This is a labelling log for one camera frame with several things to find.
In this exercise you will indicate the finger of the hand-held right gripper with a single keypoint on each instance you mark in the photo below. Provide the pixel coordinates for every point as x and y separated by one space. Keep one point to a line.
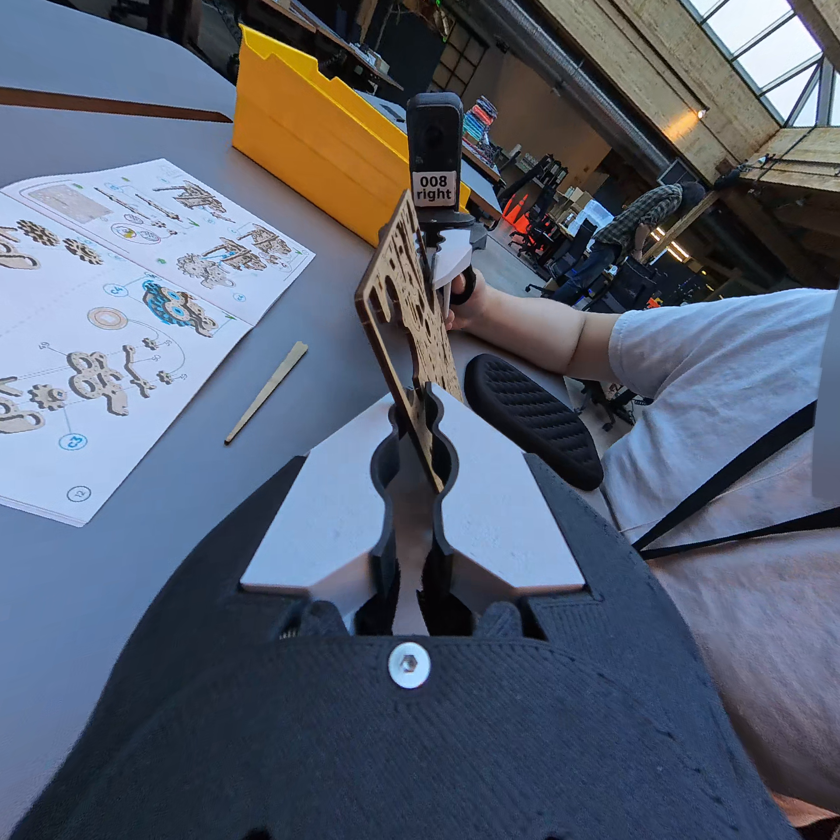
453 261

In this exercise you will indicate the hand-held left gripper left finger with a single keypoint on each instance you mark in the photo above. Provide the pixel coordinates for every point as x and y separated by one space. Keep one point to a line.
315 525

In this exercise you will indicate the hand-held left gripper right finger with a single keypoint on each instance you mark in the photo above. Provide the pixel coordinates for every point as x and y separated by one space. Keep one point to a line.
505 525

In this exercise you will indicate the wooden puzzle part sheet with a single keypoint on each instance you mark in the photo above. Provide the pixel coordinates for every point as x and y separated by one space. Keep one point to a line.
430 367

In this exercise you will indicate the person's right forearm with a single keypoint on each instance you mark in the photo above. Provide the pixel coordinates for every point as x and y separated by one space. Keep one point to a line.
558 334

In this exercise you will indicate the grey desk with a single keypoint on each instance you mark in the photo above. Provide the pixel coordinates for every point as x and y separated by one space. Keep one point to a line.
197 499
98 52

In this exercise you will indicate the person's right hand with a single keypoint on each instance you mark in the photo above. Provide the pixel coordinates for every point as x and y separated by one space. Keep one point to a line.
482 305

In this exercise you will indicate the stack of colourful fabric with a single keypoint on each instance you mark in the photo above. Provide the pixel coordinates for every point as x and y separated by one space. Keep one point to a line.
479 118

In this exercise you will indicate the background work table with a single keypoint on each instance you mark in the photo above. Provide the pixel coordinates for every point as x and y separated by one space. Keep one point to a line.
482 174

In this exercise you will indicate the orange traffic cone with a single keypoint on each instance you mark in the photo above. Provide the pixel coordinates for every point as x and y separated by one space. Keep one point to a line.
514 208

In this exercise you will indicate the group of black office chairs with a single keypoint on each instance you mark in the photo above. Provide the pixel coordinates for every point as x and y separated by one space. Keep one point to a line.
548 233

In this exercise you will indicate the black chair armrest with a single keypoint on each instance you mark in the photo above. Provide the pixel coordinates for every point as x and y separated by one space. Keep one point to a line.
531 413

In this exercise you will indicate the yellow plastic bin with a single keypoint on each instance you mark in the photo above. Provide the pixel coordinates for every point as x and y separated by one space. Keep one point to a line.
308 144

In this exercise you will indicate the thin wooden stick tool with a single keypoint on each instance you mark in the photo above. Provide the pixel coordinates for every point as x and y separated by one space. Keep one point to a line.
266 394

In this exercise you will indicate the puzzle instruction booklet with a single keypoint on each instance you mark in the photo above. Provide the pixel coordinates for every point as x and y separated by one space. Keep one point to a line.
131 407

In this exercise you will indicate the skylight window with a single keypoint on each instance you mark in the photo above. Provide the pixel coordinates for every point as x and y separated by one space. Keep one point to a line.
761 39

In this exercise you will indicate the metal ventilation duct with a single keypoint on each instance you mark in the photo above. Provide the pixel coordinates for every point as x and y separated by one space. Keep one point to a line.
590 72

